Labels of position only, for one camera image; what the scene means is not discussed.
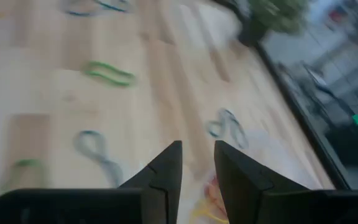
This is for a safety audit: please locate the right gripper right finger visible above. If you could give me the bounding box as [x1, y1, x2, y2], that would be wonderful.
[214, 139, 310, 224]

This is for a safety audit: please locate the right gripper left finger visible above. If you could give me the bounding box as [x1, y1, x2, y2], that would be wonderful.
[118, 139, 183, 224]

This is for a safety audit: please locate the red rubber band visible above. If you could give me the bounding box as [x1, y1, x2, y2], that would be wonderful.
[202, 175, 228, 208]

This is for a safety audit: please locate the yellow rubber band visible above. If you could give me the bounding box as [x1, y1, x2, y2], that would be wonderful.
[190, 200, 229, 224]

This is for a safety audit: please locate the teal rubber band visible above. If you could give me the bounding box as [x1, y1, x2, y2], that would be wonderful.
[61, 0, 132, 17]
[205, 108, 250, 150]
[72, 129, 124, 189]

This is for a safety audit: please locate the green rubber band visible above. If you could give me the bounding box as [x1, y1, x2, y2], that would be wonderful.
[0, 158, 46, 190]
[82, 60, 136, 88]

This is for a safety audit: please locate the green potted plant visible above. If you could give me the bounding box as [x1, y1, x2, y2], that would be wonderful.
[236, 0, 310, 48]

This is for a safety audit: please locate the black aluminium table frame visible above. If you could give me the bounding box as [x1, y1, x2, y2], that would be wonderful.
[211, 0, 352, 191]

